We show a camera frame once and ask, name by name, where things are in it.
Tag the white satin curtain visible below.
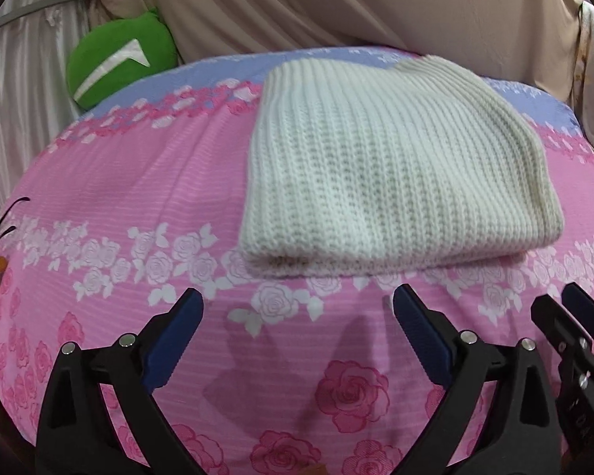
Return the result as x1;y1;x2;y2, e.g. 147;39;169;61
0;0;105;238

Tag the beige draped cloth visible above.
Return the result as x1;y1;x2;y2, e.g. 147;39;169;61
82;0;594;85

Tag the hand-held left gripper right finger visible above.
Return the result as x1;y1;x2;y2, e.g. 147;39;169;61
392;284;577;475

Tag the green plush toy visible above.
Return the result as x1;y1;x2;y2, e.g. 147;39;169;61
66;7;180;112

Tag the grey strap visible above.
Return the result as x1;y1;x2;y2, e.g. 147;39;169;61
0;0;96;35

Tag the white red navy knit sweater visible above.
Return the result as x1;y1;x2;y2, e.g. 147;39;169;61
238;55;564;278

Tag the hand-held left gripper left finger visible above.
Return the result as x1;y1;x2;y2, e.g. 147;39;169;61
34;288;206;475

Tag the pink floral bedsheet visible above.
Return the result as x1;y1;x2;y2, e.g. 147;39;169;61
0;44;594;475

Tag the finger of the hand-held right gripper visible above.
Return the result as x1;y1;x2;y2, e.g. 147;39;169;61
560;282;594;344
531;294;594;357

